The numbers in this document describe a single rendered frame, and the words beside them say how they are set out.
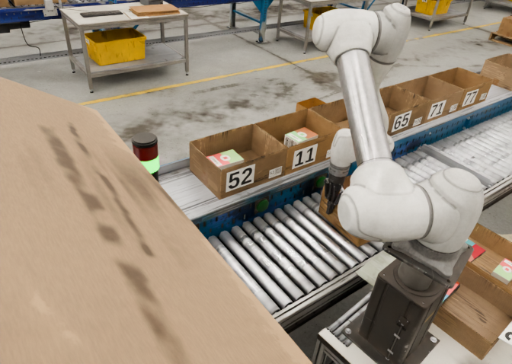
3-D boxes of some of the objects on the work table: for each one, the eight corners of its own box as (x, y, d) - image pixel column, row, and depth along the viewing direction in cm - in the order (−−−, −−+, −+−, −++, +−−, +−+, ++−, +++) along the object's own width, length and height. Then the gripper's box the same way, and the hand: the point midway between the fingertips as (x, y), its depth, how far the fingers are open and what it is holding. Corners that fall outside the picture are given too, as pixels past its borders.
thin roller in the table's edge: (331, 335, 156) (332, 332, 155) (375, 298, 172) (376, 294, 171) (335, 339, 154) (336, 336, 153) (379, 301, 171) (380, 297, 169)
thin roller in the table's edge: (326, 330, 157) (327, 327, 156) (369, 293, 173) (370, 290, 172) (330, 334, 156) (331, 330, 155) (373, 296, 172) (375, 293, 171)
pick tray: (481, 361, 149) (492, 345, 143) (392, 292, 172) (398, 275, 167) (515, 320, 165) (526, 304, 159) (429, 262, 188) (436, 246, 183)
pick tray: (510, 311, 169) (520, 294, 163) (426, 254, 192) (433, 238, 186) (537, 279, 184) (548, 263, 179) (457, 230, 208) (464, 215, 202)
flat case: (484, 252, 195) (486, 250, 194) (463, 269, 185) (464, 266, 184) (459, 235, 204) (459, 233, 203) (436, 250, 194) (437, 248, 193)
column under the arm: (439, 342, 154) (472, 282, 136) (401, 385, 139) (431, 325, 121) (380, 297, 170) (402, 237, 151) (340, 332, 155) (359, 271, 136)
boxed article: (489, 276, 183) (493, 271, 181) (502, 263, 190) (505, 257, 188) (506, 286, 179) (509, 281, 177) (517, 272, 186) (521, 266, 184)
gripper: (321, 167, 190) (314, 208, 203) (342, 182, 182) (333, 223, 195) (334, 163, 194) (325, 202, 207) (354, 177, 186) (344, 218, 199)
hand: (330, 207), depth 199 cm, fingers closed, pressing on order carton
